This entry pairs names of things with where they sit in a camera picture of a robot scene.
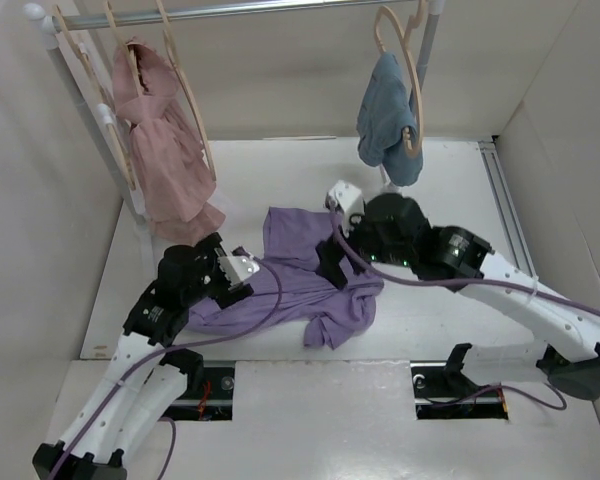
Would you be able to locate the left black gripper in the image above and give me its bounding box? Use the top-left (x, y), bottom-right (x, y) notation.
top-left (183, 233), bottom-right (252, 306)

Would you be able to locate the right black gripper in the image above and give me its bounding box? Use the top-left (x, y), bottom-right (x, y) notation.
top-left (315, 205), bottom-right (414, 289)

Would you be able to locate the purple t shirt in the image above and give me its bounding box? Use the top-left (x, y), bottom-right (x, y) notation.
top-left (187, 207), bottom-right (384, 350)

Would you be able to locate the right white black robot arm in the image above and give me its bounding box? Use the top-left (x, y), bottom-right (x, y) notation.
top-left (316, 185), bottom-right (600, 401)

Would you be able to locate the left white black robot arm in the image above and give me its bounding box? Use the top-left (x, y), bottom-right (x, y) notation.
top-left (32, 233), bottom-right (259, 479)

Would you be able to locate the wooden hanger with blue garment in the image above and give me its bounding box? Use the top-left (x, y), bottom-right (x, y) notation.
top-left (373, 0), bottom-right (427, 159)

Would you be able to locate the wooden hanger with pink dress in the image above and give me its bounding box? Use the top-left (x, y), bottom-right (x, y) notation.
top-left (103, 1), bottom-right (146, 98)

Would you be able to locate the pink dress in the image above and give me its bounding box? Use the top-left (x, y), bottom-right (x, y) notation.
top-left (113, 39), bottom-right (225, 245)

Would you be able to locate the blue garment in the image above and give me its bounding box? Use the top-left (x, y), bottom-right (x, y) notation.
top-left (356, 52), bottom-right (423, 187)

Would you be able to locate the white clothes rack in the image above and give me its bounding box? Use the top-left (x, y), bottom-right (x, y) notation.
top-left (22, 0), bottom-right (446, 231)

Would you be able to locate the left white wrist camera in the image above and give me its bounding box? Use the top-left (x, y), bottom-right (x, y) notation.
top-left (218, 255), bottom-right (260, 286)

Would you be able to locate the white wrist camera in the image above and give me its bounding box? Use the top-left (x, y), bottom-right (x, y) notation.
top-left (325, 180), bottom-right (365, 237)
top-left (218, 255), bottom-right (260, 286)

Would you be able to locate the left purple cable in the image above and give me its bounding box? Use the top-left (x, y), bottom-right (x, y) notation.
top-left (44, 259), bottom-right (284, 480)

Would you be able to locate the purple cable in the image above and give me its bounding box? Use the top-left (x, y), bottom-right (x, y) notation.
top-left (329, 199), bottom-right (600, 412)
top-left (44, 259), bottom-right (284, 480)

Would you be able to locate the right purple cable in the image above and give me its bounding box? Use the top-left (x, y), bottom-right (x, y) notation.
top-left (329, 199), bottom-right (600, 412)

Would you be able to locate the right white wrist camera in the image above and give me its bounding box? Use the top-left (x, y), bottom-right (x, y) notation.
top-left (325, 180), bottom-right (365, 237)

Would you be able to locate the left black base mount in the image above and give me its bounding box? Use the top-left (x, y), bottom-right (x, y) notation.
top-left (162, 362), bottom-right (235, 422)

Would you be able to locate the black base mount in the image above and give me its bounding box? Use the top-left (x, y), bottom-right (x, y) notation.
top-left (411, 362), bottom-right (509, 420)
top-left (162, 362), bottom-right (235, 422)

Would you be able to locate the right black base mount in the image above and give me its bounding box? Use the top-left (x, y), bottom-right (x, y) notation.
top-left (411, 362), bottom-right (509, 420)

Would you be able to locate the aluminium rail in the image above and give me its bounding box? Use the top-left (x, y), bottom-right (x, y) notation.
top-left (478, 141), bottom-right (536, 276)

